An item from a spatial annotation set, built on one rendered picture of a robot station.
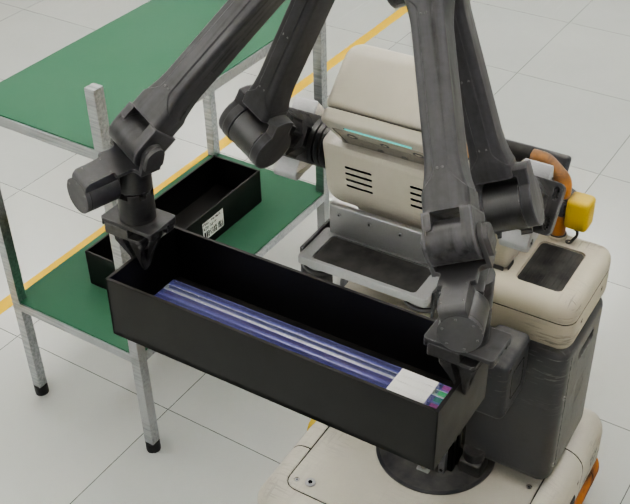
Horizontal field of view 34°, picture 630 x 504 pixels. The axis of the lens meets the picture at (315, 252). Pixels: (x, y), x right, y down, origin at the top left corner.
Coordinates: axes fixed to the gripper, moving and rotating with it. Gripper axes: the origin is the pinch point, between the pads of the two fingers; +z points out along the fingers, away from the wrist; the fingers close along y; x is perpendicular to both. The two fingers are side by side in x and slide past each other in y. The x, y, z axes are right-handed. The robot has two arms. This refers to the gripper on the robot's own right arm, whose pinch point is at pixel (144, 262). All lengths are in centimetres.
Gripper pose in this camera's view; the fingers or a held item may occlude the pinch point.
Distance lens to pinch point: 171.0
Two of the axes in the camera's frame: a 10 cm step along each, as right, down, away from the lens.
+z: 0.1, 8.1, 5.9
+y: 8.5, 3.0, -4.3
